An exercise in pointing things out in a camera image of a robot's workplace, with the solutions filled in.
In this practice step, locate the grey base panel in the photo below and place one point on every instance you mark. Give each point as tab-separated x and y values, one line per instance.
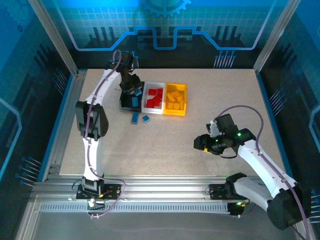
160	227

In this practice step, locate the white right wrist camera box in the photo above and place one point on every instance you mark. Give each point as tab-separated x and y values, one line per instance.
213	130

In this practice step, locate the yellow plastic bin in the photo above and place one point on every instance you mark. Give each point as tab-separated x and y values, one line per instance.
175	112

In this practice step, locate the aluminium side frame rail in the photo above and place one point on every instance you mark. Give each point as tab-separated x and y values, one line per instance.
75	87

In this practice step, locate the black plastic bin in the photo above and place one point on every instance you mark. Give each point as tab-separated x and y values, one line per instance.
126	103

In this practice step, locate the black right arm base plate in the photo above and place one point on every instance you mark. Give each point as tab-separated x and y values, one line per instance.
217	192

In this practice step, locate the long blue lego brick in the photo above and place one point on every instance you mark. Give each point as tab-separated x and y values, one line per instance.
135	101
135	118
138	92

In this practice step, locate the black round controller box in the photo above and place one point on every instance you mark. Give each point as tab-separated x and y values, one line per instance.
236	210

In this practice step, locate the white plastic bin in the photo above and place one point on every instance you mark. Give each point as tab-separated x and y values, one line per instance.
145	110

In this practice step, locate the aluminium corner post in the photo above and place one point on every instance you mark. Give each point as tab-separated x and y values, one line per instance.
55	35
275	35

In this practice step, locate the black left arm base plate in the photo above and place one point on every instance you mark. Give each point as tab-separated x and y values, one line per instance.
112	195

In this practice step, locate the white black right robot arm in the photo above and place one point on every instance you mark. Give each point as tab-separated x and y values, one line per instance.
260	165

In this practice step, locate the blue side edge strip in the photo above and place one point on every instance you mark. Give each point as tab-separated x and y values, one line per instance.
272	120

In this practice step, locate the small blue lego brick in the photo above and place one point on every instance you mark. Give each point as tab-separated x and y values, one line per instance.
146	119

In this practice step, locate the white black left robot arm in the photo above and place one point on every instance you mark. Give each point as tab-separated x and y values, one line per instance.
92	117

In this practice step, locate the yellow lego brick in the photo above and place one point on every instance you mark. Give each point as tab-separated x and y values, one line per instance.
181	99
170	106
177	106

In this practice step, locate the small white connector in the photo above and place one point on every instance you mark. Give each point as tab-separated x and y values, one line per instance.
91	203

